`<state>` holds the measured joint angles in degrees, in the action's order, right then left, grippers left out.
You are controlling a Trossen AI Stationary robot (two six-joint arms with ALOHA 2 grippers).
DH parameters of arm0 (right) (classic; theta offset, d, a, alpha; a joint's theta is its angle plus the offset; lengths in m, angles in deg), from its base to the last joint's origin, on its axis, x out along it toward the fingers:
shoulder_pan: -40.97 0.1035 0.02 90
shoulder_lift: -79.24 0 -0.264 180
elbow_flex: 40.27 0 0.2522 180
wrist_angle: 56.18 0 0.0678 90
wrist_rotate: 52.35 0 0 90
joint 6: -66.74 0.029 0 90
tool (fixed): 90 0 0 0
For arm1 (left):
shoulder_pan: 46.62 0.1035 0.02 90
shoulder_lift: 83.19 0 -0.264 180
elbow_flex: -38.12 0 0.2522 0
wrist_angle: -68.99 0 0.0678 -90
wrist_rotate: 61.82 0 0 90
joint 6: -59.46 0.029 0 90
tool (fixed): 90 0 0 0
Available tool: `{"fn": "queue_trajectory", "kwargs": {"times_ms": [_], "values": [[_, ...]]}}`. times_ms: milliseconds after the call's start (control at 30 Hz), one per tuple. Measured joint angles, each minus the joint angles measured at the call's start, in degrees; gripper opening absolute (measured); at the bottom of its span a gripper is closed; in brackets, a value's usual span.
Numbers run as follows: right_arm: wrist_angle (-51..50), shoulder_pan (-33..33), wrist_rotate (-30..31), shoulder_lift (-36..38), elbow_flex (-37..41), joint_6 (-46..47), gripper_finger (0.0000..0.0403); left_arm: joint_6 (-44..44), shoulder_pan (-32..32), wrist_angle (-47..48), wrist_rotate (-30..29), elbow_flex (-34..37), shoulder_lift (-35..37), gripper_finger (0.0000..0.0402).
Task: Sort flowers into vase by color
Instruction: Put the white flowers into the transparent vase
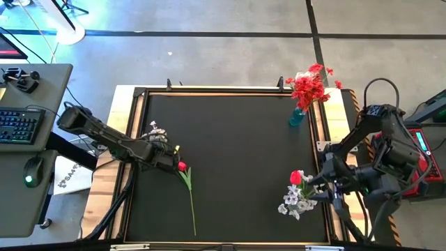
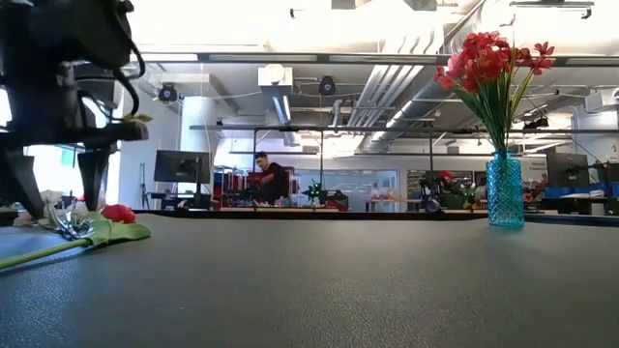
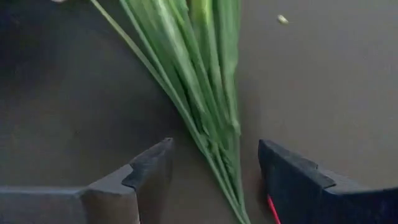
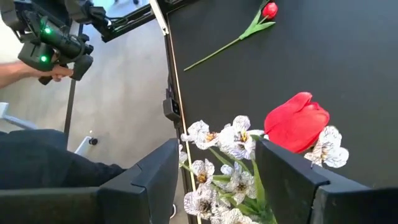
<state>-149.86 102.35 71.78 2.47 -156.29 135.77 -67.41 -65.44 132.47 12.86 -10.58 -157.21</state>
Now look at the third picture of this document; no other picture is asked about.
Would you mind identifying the white blossom flower bunch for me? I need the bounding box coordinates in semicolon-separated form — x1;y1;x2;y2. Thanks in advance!
90;0;252;224

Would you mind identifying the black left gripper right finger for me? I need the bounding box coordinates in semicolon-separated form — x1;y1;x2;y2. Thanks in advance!
257;139;398;224

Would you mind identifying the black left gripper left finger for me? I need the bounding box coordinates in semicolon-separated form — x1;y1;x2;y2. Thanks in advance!
0;138;174;224

